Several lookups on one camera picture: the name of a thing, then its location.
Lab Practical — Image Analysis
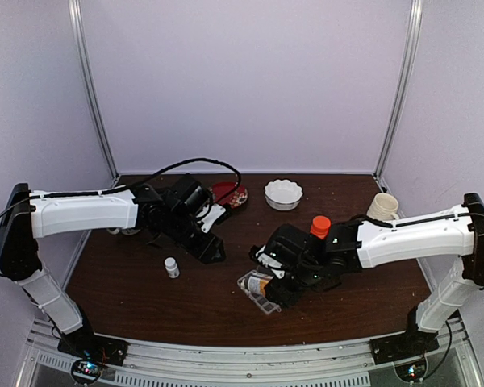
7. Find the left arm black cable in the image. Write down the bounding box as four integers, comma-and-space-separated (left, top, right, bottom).
0, 156, 242, 279

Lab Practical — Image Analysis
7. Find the red floral plate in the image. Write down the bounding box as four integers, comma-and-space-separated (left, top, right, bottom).
210, 181, 248, 209

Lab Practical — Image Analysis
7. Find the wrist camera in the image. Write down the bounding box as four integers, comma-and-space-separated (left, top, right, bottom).
249, 245, 286, 279
197, 204, 227, 233

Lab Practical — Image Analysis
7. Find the right aluminium frame post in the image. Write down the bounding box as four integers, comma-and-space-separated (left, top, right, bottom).
373, 0, 424, 182

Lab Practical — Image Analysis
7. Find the small white bottle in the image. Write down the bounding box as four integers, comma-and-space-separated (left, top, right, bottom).
164, 257, 180, 278

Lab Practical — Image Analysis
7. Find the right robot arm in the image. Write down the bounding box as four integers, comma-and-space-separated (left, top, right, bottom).
250, 193, 484, 358

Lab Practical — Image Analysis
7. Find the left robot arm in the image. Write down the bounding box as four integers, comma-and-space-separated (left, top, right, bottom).
0, 175, 226, 358

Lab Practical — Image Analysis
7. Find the front aluminium rail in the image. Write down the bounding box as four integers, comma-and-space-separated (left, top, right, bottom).
23, 314, 481, 387

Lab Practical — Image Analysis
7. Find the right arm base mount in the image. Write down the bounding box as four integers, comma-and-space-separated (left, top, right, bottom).
369, 318, 439, 384

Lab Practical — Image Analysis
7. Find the clear plastic pill organizer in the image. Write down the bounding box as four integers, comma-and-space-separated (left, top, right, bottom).
237, 270, 282, 315

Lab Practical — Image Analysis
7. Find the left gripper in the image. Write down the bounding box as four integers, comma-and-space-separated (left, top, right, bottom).
165, 210, 226, 265

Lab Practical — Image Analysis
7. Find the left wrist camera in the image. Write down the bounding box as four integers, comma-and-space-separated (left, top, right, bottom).
197, 204, 227, 233

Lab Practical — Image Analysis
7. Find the grey capped supplement bottle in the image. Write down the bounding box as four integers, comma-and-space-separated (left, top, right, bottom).
241, 271, 273, 296

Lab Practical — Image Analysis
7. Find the white scalloped dish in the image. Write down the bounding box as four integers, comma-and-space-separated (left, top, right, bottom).
264, 179, 303, 211

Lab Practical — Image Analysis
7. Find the floral mug yellow inside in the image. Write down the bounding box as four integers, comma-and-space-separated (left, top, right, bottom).
106, 228, 141, 236

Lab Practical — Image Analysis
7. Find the white cup at right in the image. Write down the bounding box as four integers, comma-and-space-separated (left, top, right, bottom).
366, 193, 399, 221

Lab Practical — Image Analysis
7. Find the orange pill bottle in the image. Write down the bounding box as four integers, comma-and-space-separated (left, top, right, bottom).
310, 215, 332, 239

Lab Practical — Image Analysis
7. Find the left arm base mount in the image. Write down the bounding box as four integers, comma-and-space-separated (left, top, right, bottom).
55, 322, 129, 386

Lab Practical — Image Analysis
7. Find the left aluminium frame post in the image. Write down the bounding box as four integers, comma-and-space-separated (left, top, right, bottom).
68, 0, 119, 180

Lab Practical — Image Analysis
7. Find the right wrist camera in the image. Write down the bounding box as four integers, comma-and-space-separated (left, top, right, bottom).
249, 245, 286, 279

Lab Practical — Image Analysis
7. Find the aluminium frame post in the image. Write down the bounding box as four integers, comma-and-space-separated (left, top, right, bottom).
373, 0, 424, 182
68, 0, 119, 180

